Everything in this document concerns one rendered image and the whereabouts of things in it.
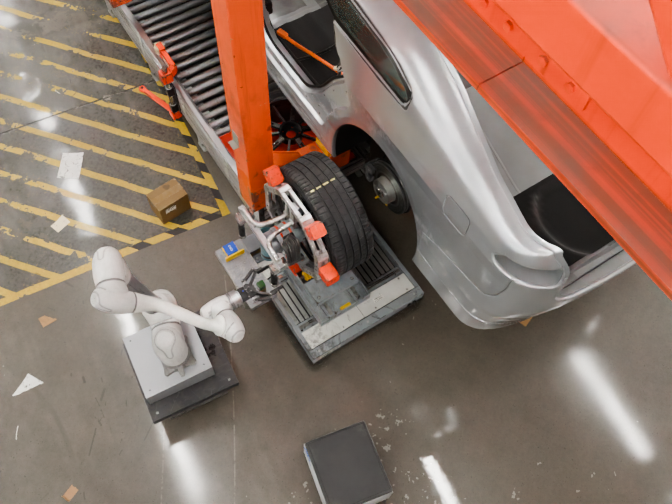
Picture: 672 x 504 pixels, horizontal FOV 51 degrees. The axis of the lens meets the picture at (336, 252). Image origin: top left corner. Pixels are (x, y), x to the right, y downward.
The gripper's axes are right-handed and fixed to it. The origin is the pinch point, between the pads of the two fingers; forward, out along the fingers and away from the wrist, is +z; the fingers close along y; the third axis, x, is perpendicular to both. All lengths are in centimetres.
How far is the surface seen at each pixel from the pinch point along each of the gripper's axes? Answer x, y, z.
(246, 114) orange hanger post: 59, -55, 21
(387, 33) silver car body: 101, -32, 82
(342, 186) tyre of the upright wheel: 34, -10, 48
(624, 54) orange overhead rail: 267, 112, -6
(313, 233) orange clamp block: 31.4, 3.7, 21.7
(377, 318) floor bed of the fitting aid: -75, 26, 55
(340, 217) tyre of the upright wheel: 28.3, 1.6, 38.8
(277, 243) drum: 6.7, -12.7, 10.2
